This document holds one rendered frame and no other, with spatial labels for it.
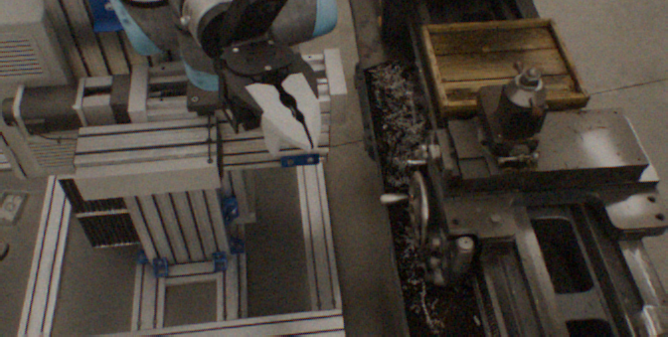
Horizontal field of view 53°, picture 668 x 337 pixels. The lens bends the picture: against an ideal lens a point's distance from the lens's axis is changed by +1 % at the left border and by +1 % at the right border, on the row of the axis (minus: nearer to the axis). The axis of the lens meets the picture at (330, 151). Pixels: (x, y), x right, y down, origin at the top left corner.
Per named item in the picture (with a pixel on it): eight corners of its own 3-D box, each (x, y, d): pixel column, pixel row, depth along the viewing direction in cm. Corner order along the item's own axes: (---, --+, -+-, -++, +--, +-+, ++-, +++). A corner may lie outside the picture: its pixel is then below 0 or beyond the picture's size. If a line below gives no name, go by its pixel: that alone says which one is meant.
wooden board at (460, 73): (418, 36, 181) (420, 25, 177) (550, 28, 182) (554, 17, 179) (440, 117, 161) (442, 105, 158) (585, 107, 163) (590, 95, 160)
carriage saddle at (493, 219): (423, 144, 156) (425, 126, 151) (618, 131, 158) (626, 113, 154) (449, 254, 137) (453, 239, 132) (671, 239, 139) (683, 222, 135)
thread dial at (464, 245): (448, 258, 145) (454, 234, 137) (464, 257, 145) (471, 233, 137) (451, 273, 142) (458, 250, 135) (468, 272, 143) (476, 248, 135)
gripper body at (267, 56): (299, 121, 74) (255, 57, 81) (306, 62, 68) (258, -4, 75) (236, 139, 71) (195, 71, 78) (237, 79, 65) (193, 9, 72)
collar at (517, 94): (500, 81, 133) (503, 70, 131) (539, 78, 134) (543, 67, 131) (510, 108, 128) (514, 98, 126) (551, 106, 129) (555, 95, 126)
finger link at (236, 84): (291, 117, 66) (255, 65, 71) (292, 104, 65) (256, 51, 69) (247, 129, 64) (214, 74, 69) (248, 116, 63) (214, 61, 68)
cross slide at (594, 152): (429, 133, 150) (431, 119, 147) (615, 120, 152) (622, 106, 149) (443, 192, 139) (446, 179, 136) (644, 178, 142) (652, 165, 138)
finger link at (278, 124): (307, 179, 66) (268, 118, 71) (313, 138, 62) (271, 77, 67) (278, 188, 65) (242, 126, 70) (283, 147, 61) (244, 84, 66)
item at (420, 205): (399, 203, 173) (407, 145, 156) (436, 200, 174) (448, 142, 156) (416, 295, 156) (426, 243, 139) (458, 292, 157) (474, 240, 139)
